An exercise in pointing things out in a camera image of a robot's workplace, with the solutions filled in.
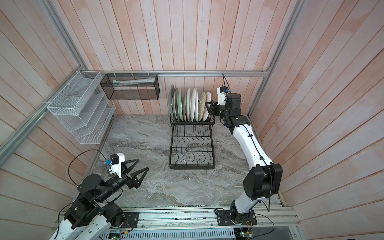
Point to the white plate black outline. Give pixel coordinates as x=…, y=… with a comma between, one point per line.
x=192, y=105

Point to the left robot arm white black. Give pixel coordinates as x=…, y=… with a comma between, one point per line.
x=91, y=214

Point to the black mesh wall basket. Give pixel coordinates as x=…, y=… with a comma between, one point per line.
x=132, y=86

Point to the yellow woven round mat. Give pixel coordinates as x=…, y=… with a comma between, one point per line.
x=201, y=110

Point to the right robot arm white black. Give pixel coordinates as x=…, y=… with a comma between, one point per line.
x=264, y=177

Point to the cream floral plate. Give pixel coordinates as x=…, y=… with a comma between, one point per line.
x=175, y=105

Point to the orange sunburst plate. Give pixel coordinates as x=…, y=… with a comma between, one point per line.
x=208, y=100
x=187, y=95

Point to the light green flower plate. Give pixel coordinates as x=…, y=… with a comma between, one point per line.
x=179, y=104

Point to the aluminium front rail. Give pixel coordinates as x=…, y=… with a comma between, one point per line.
x=182, y=218

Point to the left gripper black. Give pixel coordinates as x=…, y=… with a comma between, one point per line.
x=134, y=182

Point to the black round plate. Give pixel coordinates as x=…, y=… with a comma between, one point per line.
x=184, y=108

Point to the large teal green plate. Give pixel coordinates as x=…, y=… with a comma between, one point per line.
x=171, y=109

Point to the horizontal aluminium wall rail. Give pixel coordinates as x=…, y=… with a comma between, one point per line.
x=194, y=73

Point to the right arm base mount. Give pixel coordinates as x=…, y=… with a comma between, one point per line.
x=231, y=217

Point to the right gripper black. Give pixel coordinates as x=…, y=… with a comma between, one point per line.
x=213, y=108

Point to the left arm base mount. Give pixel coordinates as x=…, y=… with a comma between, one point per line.
x=118, y=218

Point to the black wire dish rack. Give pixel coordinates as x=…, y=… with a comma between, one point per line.
x=192, y=146

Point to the white wire mesh shelf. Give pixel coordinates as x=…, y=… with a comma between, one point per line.
x=82, y=109

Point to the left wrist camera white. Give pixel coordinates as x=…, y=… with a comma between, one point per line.
x=114, y=164

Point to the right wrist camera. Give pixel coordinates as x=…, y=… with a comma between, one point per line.
x=222, y=95

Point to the dark green rim plate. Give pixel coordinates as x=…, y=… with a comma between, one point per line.
x=196, y=110

